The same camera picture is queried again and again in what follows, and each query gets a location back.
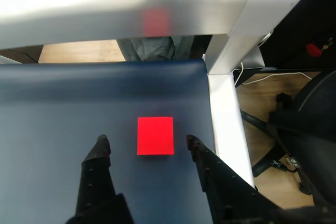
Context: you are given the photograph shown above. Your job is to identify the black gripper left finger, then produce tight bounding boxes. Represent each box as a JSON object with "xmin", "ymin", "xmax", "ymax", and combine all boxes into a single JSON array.
[{"xmin": 65, "ymin": 134, "xmax": 135, "ymax": 224}]

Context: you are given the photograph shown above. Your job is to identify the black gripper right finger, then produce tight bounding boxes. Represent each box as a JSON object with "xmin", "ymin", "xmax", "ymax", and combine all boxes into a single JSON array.
[{"xmin": 186, "ymin": 134, "xmax": 284, "ymax": 224}]

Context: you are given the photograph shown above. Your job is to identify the red cube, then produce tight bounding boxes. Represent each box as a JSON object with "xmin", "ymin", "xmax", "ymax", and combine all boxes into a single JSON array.
[{"xmin": 136, "ymin": 116, "xmax": 175, "ymax": 156}]

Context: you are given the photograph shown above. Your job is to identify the blue-grey table mat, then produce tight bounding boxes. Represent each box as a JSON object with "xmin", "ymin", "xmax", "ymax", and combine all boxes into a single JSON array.
[{"xmin": 0, "ymin": 59, "xmax": 214, "ymax": 224}]

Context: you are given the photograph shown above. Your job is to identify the black office chair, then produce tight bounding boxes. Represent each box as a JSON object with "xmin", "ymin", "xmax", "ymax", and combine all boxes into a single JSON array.
[{"xmin": 240, "ymin": 69, "xmax": 336, "ymax": 209}]

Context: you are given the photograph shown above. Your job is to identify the person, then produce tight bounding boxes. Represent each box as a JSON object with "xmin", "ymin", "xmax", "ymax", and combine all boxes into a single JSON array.
[{"xmin": 117, "ymin": 36, "xmax": 196, "ymax": 62}]

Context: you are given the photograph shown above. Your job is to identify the red key tag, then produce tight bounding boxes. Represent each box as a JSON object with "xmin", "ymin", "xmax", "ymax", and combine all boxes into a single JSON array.
[{"xmin": 306, "ymin": 42, "xmax": 322, "ymax": 58}]

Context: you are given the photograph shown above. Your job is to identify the black cabinet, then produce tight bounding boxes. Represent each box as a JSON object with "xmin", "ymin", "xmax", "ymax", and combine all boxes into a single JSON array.
[{"xmin": 258, "ymin": 0, "xmax": 336, "ymax": 70}]

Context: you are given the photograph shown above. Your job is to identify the white cable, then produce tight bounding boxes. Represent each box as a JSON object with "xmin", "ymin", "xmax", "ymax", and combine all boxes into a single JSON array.
[{"xmin": 234, "ymin": 61, "xmax": 313, "ymax": 86}]

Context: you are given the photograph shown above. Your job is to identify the silver metal table frame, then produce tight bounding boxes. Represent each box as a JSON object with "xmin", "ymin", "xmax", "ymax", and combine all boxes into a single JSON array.
[{"xmin": 0, "ymin": 0, "xmax": 310, "ymax": 192}]

